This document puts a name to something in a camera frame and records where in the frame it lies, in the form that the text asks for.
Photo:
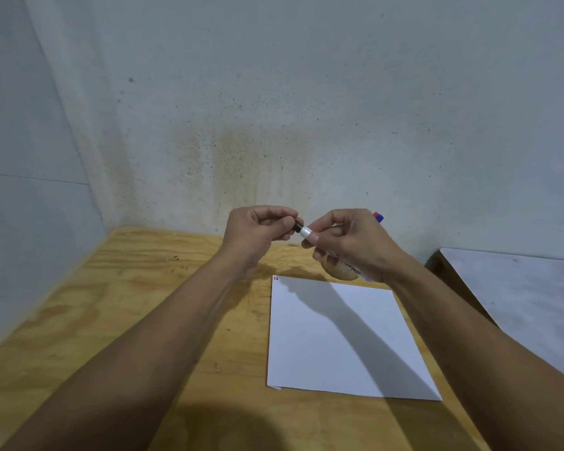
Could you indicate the white paper sheet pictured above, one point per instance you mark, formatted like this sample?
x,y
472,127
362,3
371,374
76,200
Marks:
x,y
343,342

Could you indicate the marker with red blue end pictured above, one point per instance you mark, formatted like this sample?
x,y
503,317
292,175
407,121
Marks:
x,y
379,217

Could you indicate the white marker pen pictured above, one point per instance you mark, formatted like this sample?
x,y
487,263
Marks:
x,y
309,233

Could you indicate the person's right forearm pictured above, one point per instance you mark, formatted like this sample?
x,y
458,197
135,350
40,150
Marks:
x,y
474,371

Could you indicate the black marker cap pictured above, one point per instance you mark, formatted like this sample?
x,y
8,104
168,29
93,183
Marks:
x,y
298,225

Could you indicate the person's left hand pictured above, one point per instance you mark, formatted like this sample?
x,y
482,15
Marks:
x,y
244,232

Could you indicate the person's left forearm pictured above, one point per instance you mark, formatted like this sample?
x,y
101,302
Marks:
x,y
136,366

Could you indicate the person's left thumb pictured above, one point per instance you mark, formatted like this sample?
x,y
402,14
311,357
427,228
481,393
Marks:
x,y
278,230

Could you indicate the person's right thumb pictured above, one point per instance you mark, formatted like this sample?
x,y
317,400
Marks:
x,y
316,241

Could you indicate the person's right hand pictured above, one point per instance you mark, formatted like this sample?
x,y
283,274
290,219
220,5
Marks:
x,y
362,244

